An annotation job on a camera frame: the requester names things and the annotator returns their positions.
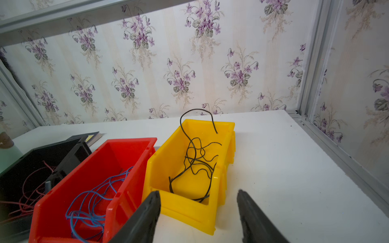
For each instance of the green pen cup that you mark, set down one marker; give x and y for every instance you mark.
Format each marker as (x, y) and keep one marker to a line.
(10, 153)

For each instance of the red plastic bin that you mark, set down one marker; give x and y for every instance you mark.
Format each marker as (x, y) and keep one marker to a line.
(97, 198)

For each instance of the yellow plastic bin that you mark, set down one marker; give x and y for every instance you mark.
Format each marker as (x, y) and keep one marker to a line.
(190, 172)

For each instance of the black plastic bin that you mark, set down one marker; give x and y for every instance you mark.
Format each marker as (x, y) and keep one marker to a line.
(26, 181)

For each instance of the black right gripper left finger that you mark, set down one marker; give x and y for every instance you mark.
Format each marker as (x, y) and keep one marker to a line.
(141, 226)

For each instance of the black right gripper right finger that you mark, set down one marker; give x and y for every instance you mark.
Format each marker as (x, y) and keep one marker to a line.
(257, 228)

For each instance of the dark blue book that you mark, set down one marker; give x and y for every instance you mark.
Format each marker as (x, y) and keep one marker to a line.
(88, 138)

